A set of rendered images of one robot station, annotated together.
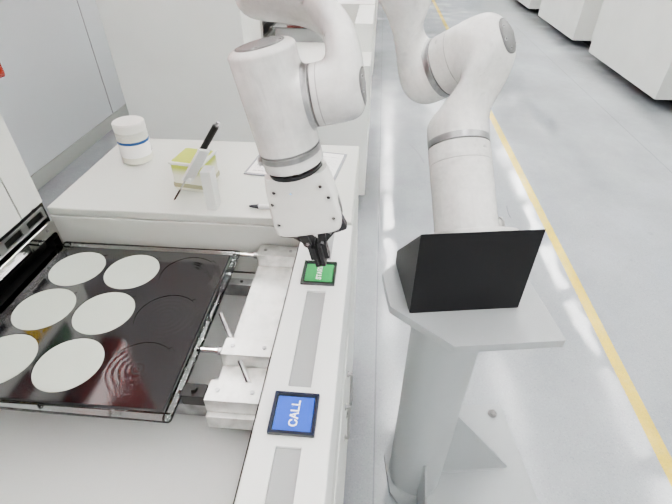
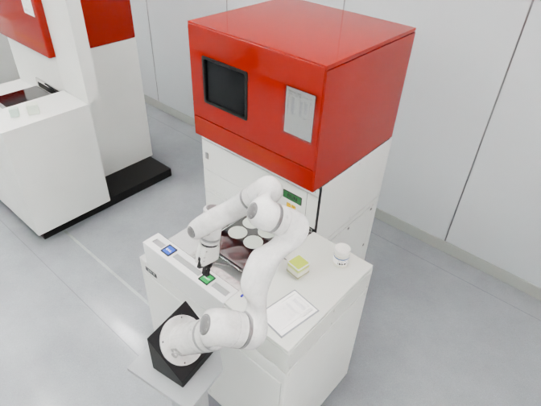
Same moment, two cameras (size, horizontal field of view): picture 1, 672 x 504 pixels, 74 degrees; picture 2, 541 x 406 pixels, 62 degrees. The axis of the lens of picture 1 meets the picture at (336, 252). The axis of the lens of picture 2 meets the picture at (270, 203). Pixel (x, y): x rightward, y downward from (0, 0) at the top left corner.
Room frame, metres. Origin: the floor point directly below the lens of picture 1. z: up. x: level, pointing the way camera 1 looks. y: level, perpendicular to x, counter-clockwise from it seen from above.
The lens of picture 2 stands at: (1.54, -0.94, 2.42)
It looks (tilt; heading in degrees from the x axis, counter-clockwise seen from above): 37 degrees down; 125
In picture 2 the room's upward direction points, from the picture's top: 3 degrees clockwise
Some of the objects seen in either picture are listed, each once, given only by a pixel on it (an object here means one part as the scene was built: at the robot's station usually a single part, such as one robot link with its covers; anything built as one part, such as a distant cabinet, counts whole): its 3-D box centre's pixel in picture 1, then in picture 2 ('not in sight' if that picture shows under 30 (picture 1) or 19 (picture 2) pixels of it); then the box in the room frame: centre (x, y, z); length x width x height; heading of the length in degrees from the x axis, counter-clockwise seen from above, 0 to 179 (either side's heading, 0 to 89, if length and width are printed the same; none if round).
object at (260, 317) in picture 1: (262, 328); (216, 276); (0.52, 0.13, 0.87); 0.36 x 0.08 x 0.03; 175
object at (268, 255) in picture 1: (278, 255); not in sight; (0.69, 0.11, 0.89); 0.08 x 0.03 x 0.03; 85
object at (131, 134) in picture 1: (133, 140); (341, 255); (0.98, 0.47, 1.01); 0.07 x 0.07 x 0.10
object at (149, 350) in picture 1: (104, 313); (253, 242); (0.53, 0.40, 0.90); 0.34 x 0.34 x 0.01; 85
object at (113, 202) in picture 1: (225, 199); (301, 294); (0.91, 0.26, 0.89); 0.62 x 0.35 x 0.14; 85
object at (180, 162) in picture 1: (195, 169); (298, 267); (0.85, 0.30, 1.00); 0.07 x 0.07 x 0.07; 77
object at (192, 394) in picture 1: (195, 393); not in sight; (0.37, 0.20, 0.90); 0.04 x 0.02 x 0.03; 85
